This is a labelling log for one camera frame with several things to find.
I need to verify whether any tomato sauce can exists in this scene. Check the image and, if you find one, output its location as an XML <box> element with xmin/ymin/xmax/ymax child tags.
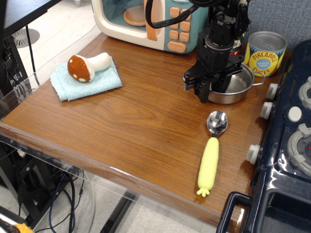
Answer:
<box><xmin>230</xmin><ymin>35</ymin><xmax>245</xmax><ymax>55</ymax></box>

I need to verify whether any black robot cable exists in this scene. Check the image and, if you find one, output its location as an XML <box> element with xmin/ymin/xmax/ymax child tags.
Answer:
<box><xmin>144</xmin><ymin>0</ymin><xmax>204</xmax><ymax>29</ymax></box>

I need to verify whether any black floor cable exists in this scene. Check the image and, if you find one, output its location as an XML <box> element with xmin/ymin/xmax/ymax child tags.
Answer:
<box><xmin>34</xmin><ymin>169</ymin><xmax>86</xmax><ymax>233</ymax></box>

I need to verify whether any dark blue toy stove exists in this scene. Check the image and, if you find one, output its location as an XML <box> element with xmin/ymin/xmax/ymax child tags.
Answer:
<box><xmin>217</xmin><ymin>40</ymin><xmax>311</xmax><ymax>233</ymax></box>

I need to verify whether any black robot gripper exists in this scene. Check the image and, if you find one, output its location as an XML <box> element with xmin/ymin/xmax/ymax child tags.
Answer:
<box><xmin>183</xmin><ymin>28</ymin><xmax>245</xmax><ymax>103</ymax></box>

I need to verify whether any black desk at left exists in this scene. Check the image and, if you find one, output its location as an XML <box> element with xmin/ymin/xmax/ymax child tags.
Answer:
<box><xmin>0</xmin><ymin>0</ymin><xmax>61</xmax><ymax>39</ymax></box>

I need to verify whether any toy microwave oven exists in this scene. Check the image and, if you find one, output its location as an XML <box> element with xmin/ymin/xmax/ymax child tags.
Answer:
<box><xmin>91</xmin><ymin>0</ymin><xmax>208</xmax><ymax>54</ymax></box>

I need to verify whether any plush brown mushroom toy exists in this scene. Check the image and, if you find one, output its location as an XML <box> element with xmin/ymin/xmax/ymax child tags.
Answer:
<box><xmin>67</xmin><ymin>52</ymin><xmax>112</xmax><ymax>83</ymax></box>

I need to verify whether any light blue folded towel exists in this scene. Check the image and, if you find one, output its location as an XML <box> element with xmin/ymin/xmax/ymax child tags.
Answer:
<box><xmin>50</xmin><ymin>52</ymin><xmax>122</xmax><ymax>101</ymax></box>

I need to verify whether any stainless steel pot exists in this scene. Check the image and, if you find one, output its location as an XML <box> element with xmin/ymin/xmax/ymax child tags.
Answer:
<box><xmin>208</xmin><ymin>64</ymin><xmax>265</xmax><ymax>105</ymax></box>

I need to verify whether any pineapple slices can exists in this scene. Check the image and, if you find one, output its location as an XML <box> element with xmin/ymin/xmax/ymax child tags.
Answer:
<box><xmin>243</xmin><ymin>31</ymin><xmax>288</xmax><ymax>77</ymax></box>

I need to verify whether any spoon with yellow handle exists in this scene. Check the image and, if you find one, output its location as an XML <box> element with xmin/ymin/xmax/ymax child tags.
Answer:
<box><xmin>196</xmin><ymin>111</ymin><xmax>228</xmax><ymax>197</ymax></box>

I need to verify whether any blue floor cable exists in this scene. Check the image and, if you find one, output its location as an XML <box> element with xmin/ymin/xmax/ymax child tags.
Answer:
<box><xmin>48</xmin><ymin>173</ymin><xmax>76</xmax><ymax>233</ymax></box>

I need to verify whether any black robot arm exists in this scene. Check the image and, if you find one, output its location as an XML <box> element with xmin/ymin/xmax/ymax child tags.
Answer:
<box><xmin>183</xmin><ymin>0</ymin><xmax>250</xmax><ymax>103</ymax></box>

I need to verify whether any orange toy plate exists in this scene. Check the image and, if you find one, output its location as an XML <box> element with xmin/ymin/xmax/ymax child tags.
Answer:
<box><xmin>123</xmin><ymin>5</ymin><xmax>145</xmax><ymax>26</ymax></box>

